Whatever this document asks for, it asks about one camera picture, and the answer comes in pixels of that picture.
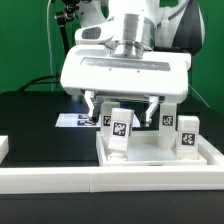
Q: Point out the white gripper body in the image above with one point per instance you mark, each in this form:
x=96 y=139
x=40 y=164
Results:
x=91 y=68

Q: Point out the white sheet with fiducial markers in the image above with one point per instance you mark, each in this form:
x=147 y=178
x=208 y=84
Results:
x=76 y=120

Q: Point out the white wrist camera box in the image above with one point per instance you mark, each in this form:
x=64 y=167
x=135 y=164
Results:
x=99 y=34

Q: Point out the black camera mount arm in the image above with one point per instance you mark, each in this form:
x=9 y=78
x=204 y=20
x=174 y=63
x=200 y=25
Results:
x=65 y=16

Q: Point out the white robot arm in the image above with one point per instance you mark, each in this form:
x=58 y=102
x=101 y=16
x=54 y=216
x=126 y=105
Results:
x=133 y=50

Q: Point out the white U-shaped fence wall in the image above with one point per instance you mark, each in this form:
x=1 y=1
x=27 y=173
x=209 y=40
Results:
x=107 y=179

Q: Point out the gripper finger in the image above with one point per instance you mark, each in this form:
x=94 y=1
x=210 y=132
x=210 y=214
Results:
x=146 y=117
x=94 y=111

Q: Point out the white square tabletop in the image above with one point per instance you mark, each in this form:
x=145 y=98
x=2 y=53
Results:
x=143 y=150

